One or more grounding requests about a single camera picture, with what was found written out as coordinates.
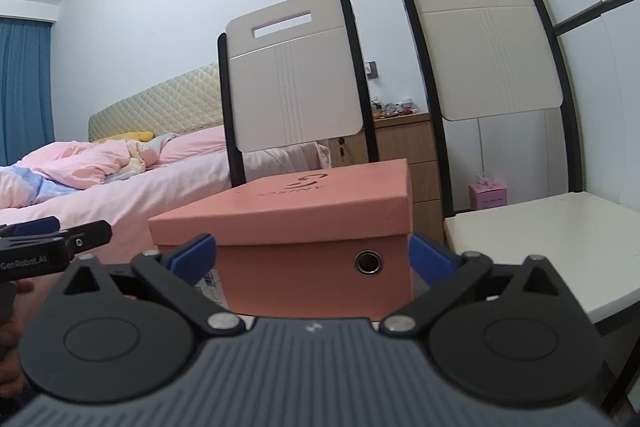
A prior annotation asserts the yellow plush pillow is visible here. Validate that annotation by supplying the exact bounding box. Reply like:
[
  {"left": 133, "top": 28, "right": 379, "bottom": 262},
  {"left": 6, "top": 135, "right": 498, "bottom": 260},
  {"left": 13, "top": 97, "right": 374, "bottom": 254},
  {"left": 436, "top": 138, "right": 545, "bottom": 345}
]
[{"left": 92, "top": 131, "right": 155, "bottom": 144}]

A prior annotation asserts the small pink gift box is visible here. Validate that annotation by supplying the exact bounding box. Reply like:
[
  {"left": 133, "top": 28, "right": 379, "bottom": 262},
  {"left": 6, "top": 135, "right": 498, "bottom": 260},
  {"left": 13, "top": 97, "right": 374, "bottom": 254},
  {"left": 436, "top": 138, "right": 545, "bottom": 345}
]
[{"left": 469, "top": 174, "right": 507, "bottom": 211}]

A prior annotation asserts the beige black folding chair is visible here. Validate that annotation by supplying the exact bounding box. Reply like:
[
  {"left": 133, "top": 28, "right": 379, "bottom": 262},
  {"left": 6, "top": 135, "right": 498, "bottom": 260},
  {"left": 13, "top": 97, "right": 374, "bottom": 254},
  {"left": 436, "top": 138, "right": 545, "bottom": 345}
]
[
  {"left": 217, "top": 0, "right": 379, "bottom": 192},
  {"left": 401, "top": 0, "right": 640, "bottom": 418}
]

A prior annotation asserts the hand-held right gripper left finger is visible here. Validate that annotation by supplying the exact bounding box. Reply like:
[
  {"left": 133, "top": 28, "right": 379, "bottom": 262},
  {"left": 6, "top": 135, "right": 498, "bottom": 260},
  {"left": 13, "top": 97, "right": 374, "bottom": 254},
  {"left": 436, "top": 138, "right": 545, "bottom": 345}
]
[{"left": 62, "top": 233, "right": 246, "bottom": 339}]

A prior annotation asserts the pink cardboard box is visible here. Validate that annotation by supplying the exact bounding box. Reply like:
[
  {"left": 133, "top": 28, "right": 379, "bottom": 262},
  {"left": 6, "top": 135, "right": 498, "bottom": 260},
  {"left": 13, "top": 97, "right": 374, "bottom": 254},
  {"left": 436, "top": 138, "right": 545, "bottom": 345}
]
[{"left": 200, "top": 193, "right": 415, "bottom": 320}]

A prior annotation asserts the pink box lid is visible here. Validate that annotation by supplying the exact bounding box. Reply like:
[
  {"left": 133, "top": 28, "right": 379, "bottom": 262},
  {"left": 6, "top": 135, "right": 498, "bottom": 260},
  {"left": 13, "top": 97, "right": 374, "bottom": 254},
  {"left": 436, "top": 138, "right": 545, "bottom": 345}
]
[{"left": 148, "top": 159, "right": 412, "bottom": 254}]

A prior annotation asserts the person's left hand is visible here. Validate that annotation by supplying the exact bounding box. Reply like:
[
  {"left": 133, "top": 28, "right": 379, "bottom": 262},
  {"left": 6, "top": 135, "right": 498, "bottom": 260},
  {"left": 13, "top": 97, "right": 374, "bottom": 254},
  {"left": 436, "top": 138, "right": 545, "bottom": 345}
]
[{"left": 0, "top": 279, "right": 38, "bottom": 405}]

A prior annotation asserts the wooden nightstand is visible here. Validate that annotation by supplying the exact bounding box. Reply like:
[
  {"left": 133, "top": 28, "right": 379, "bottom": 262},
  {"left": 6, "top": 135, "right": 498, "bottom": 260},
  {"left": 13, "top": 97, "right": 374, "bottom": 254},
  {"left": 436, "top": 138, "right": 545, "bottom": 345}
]
[{"left": 327, "top": 111, "right": 447, "bottom": 248}]

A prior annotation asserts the pink pillow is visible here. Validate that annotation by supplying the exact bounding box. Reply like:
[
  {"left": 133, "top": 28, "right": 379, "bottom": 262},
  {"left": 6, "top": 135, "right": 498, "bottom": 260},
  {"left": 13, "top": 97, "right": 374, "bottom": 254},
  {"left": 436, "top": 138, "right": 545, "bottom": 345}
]
[{"left": 157, "top": 126, "right": 228, "bottom": 165}]

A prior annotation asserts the cluster of small trinkets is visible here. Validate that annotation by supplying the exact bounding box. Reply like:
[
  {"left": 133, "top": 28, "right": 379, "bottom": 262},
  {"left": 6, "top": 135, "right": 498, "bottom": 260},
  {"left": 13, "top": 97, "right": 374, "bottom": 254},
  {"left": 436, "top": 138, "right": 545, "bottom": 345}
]
[{"left": 372, "top": 98, "right": 417, "bottom": 118}]

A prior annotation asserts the beige quilted headboard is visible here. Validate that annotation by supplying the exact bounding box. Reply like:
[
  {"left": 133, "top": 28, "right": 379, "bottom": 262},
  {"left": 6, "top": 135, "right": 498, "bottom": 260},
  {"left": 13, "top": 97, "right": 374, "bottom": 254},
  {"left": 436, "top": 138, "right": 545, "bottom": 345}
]
[{"left": 88, "top": 62, "right": 224, "bottom": 144}]

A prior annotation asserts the blue curtain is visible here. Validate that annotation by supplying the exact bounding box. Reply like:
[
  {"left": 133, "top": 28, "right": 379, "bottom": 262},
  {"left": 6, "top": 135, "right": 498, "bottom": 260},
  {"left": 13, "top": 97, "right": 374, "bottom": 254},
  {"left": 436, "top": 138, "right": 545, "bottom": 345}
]
[{"left": 0, "top": 18, "right": 55, "bottom": 166}]

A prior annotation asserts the bed with pink bedding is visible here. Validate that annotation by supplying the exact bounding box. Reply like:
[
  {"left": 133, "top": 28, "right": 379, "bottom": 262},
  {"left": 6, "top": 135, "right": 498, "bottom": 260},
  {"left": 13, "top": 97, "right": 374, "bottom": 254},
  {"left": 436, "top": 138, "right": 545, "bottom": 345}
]
[{"left": 0, "top": 142, "right": 333, "bottom": 303}]

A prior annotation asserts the pink crumpled duvet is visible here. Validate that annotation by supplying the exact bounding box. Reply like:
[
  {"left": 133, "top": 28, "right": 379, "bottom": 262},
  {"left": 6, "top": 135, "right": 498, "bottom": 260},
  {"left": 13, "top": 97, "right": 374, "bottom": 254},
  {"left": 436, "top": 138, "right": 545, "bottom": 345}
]
[{"left": 0, "top": 139, "right": 181, "bottom": 208}]

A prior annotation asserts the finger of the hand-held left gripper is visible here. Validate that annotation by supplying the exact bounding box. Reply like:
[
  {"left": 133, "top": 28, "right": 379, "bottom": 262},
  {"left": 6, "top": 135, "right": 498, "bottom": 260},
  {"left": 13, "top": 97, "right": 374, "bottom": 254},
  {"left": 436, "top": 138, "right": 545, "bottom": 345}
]
[
  {"left": 59, "top": 220, "right": 113, "bottom": 254},
  {"left": 0, "top": 216, "right": 61, "bottom": 239}
]

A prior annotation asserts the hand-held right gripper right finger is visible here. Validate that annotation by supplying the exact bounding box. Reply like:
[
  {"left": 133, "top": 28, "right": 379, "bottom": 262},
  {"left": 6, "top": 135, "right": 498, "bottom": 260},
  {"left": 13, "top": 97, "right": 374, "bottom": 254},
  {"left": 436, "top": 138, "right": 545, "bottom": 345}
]
[{"left": 380, "top": 234, "right": 561, "bottom": 335}]

